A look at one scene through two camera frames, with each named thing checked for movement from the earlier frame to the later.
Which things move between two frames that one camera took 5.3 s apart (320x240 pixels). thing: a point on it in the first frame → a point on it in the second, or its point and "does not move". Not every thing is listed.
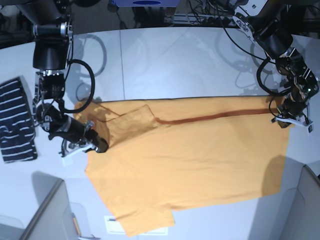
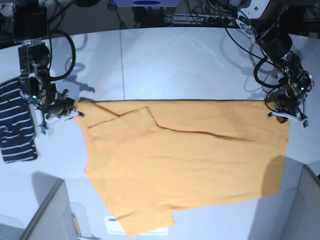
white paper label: (112, 226) does not move
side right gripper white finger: (300, 120) → (304, 119)
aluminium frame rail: (201, 19) does not move
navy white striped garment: (17, 138) does not move
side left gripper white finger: (74, 150) → (45, 126)
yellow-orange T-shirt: (168, 155) does not move
